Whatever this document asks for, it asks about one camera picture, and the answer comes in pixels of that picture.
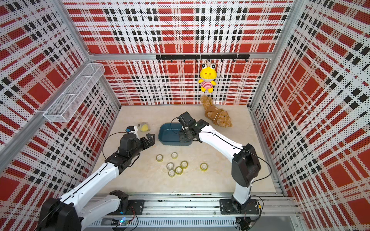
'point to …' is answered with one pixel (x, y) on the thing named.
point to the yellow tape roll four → (184, 164)
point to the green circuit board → (124, 221)
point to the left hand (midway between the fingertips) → (151, 137)
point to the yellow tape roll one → (159, 158)
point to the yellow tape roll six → (178, 170)
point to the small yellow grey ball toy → (145, 128)
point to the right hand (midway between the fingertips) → (185, 135)
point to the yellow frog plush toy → (208, 74)
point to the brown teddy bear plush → (218, 116)
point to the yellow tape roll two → (174, 155)
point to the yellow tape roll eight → (204, 167)
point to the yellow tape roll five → (171, 173)
